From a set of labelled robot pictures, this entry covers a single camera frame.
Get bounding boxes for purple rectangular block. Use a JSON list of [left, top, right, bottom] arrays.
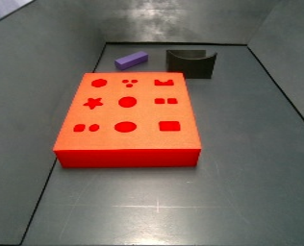
[[116, 51, 149, 70]]

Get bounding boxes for red shape-sorting board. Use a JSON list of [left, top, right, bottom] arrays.
[[53, 72, 201, 168]]

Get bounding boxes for black curved fixture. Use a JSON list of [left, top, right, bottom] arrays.
[[166, 50, 219, 79]]

